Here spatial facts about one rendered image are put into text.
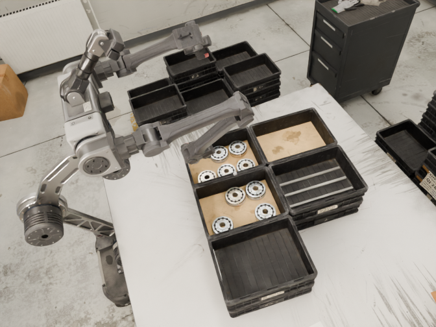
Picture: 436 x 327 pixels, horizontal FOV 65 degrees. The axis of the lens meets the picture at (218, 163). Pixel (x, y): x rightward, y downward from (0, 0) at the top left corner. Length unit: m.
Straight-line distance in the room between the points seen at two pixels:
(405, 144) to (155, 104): 1.95
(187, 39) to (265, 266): 1.03
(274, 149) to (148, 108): 1.27
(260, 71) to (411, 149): 1.31
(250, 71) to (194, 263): 1.80
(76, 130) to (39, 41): 3.09
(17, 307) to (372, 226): 2.39
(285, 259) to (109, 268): 1.25
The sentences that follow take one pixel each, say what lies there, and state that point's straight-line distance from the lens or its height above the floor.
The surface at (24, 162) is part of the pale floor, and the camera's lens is 3.73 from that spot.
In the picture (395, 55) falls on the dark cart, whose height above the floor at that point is 0.46.
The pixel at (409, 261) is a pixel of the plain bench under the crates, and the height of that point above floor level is 0.70.
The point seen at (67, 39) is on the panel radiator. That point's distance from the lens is 4.35.
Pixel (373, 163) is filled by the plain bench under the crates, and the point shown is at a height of 0.70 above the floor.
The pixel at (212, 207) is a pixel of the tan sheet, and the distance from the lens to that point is 1.78.
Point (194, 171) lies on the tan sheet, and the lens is 1.92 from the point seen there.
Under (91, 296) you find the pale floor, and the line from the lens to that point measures 2.72.
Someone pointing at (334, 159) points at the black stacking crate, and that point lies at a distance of 1.97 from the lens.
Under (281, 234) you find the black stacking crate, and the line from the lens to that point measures 1.70.
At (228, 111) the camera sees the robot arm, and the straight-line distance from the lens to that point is 1.27.
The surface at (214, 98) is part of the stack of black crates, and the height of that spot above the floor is 0.38.
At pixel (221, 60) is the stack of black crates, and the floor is 0.38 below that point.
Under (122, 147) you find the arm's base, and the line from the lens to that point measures 1.25.
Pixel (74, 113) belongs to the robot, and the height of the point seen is 1.53.
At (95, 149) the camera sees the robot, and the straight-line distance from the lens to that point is 1.25.
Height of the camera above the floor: 2.35
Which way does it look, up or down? 52 degrees down
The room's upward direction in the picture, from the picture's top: 10 degrees counter-clockwise
